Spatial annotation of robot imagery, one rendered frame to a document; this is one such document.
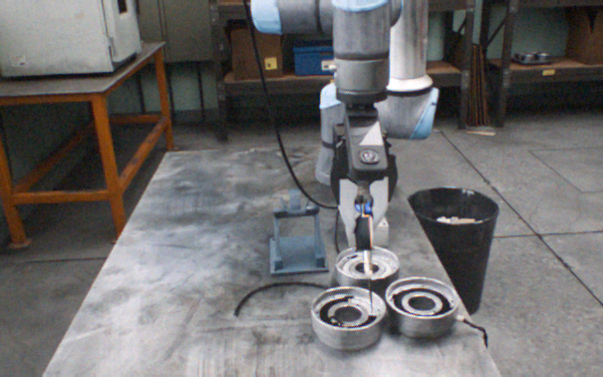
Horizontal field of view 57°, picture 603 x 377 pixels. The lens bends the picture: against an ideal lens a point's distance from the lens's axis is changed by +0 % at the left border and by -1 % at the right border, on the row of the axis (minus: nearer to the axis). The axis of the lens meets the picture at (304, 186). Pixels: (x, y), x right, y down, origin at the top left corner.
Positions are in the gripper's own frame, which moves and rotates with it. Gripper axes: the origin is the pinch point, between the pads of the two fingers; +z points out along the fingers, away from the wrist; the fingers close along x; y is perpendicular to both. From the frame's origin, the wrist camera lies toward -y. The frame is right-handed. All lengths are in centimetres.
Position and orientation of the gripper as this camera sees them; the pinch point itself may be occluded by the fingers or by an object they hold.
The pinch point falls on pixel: (363, 226)
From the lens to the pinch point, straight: 82.3
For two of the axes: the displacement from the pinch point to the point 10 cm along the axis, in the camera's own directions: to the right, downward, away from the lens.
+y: -0.7, -3.8, 9.2
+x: -10.0, 0.6, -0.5
